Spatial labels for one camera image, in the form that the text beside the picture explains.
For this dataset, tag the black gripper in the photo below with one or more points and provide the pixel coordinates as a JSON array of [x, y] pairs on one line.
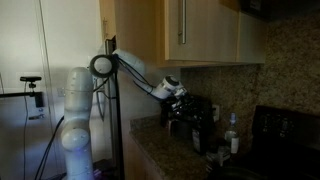
[[180, 103]]

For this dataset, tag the dark glass bottle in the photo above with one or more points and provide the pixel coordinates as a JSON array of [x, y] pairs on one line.
[[199, 138]]

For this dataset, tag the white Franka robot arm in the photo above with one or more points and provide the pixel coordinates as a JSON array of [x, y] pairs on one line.
[[78, 106]]

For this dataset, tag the clear glass bottle blue cap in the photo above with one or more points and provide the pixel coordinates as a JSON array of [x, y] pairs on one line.
[[232, 136]]

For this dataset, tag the black countertop appliance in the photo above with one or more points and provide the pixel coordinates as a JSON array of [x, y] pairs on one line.
[[206, 116]]

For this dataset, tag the small boxes and jars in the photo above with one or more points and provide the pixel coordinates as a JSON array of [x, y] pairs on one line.
[[216, 153]]

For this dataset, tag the wooden upper cabinet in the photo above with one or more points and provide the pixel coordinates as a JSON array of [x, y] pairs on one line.
[[206, 33]]

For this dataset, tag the wooden cabinet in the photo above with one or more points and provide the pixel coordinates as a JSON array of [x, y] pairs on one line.
[[140, 163], [206, 33]]

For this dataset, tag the wooden lower cabinet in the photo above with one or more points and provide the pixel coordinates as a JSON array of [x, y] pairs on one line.
[[140, 163]]

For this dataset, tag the stainless steel refrigerator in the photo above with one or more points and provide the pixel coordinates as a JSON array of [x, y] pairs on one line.
[[115, 133]]

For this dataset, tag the black stove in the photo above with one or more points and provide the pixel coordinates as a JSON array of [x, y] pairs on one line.
[[283, 143]]

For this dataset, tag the dark microwave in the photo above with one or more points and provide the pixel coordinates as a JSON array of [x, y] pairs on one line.
[[283, 8]]

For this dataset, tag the white wall outlet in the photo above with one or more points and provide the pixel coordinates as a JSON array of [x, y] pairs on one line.
[[216, 113]]

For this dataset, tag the white light switch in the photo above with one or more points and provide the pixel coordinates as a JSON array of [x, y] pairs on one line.
[[61, 92]]

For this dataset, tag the black camera on stand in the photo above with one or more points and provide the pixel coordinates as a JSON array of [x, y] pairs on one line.
[[30, 79]]

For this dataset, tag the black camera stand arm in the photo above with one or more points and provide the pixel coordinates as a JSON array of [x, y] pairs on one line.
[[20, 94]]

